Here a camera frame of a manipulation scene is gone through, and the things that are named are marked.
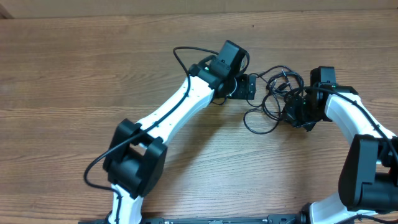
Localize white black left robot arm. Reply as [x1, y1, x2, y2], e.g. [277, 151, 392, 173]
[103, 40, 255, 223]

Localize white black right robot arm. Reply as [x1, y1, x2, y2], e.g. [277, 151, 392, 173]
[282, 67, 397, 223]

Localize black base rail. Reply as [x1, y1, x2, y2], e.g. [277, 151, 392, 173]
[77, 211, 312, 224]

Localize black cable silver plug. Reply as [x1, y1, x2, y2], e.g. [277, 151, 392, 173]
[248, 65, 305, 122]

